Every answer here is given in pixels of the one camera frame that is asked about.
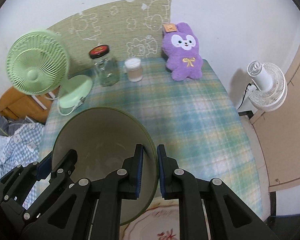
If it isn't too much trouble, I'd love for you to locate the green desk fan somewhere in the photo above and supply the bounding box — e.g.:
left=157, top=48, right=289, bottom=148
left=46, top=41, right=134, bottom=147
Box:
left=6, top=30, right=93, bottom=112

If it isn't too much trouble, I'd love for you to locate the cotton swab container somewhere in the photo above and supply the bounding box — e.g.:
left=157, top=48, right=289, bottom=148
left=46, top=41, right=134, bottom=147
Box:
left=125, top=57, right=143, bottom=82

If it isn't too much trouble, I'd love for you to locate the glass jar with lid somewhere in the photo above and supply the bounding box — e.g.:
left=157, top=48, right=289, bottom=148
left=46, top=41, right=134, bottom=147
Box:
left=89, top=44, right=120, bottom=87

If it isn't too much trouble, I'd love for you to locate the purple plush bunny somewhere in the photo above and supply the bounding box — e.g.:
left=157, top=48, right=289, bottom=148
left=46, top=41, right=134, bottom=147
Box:
left=162, top=22, right=203, bottom=81

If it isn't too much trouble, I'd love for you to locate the plaid green tablecloth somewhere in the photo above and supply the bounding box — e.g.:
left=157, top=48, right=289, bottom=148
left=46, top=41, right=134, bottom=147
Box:
left=39, top=58, right=262, bottom=215

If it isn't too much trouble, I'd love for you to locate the blue checkered bedding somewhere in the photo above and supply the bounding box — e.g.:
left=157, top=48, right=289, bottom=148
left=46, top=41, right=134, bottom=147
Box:
left=0, top=116, right=45, bottom=178

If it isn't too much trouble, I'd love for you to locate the green-rim ceramic bowl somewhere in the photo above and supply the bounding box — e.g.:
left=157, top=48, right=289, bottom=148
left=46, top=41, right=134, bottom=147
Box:
left=52, top=107, right=159, bottom=225

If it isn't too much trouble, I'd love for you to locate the green cartoon wall mat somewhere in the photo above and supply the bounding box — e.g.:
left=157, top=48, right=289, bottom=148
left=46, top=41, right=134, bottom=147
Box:
left=49, top=0, right=172, bottom=74

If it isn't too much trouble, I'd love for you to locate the beige cabinet door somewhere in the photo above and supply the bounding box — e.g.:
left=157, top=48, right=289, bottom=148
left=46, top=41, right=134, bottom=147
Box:
left=253, top=46, right=300, bottom=192

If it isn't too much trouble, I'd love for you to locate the white fan power cord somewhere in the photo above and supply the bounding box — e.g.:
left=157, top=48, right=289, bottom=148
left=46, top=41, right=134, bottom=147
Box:
left=46, top=90, right=87, bottom=117

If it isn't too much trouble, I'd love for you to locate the white red-flower plate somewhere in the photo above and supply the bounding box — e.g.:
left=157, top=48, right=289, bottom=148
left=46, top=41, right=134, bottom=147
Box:
left=118, top=196, right=211, bottom=240

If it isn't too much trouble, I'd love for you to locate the white floor fan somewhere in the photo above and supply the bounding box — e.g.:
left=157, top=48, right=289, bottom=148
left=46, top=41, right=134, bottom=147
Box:
left=247, top=61, right=288, bottom=112

